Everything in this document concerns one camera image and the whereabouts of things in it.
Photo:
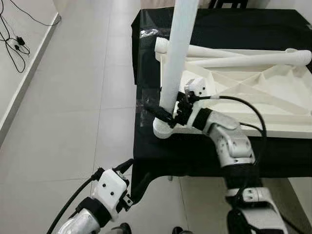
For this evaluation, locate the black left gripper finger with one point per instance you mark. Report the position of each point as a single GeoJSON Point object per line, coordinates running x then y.
{"type": "Point", "coordinates": [125, 165]}
{"type": "Point", "coordinates": [141, 187]}

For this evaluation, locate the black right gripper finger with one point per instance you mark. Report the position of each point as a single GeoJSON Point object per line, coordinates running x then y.
{"type": "Point", "coordinates": [164, 115]}

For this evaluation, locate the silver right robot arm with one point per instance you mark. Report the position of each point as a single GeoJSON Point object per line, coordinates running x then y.
{"type": "Point", "coordinates": [229, 141]}

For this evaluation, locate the grey left robot leg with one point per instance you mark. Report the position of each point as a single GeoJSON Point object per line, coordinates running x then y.
{"type": "Point", "coordinates": [120, 228]}

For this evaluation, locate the grey robot leg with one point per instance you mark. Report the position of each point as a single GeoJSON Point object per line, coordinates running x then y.
{"type": "Point", "coordinates": [177, 230]}
{"type": "Point", "coordinates": [120, 228]}

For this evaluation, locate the grey right robot leg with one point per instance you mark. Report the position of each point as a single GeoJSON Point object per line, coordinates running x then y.
{"type": "Point", "coordinates": [177, 230]}

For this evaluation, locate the black tablecloth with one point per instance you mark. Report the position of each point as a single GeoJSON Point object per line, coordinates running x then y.
{"type": "Point", "coordinates": [219, 161]}

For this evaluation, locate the white plastic table top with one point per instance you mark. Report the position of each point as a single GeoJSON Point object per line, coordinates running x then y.
{"type": "Point", "coordinates": [273, 97]}

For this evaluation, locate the black wooden stool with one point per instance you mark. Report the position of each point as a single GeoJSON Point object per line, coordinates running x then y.
{"type": "Point", "coordinates": [229, 4]}

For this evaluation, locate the black power adapter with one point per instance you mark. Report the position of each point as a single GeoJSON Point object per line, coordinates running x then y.
{"type": "Point", "coordinates": [18, 41]}

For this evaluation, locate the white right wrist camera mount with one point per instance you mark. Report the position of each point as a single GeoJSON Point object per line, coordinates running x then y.
{"type": "Point", "coordinates": [197, 87]}

